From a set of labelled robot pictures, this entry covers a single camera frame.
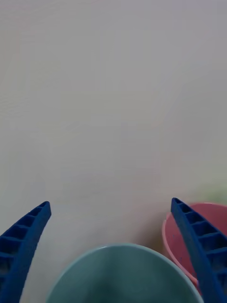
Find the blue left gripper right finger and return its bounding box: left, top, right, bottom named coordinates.
left=171, top=197, right=227, bottom=303

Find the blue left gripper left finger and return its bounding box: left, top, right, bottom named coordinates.
left=0, top=200, right=52, bottom=303

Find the pink plastic bin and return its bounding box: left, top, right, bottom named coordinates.
left=162, top=202, right=227, bottom=295

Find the pale blue plastic bin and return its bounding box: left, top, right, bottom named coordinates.
left=45, top=242, right=204, bottom=303

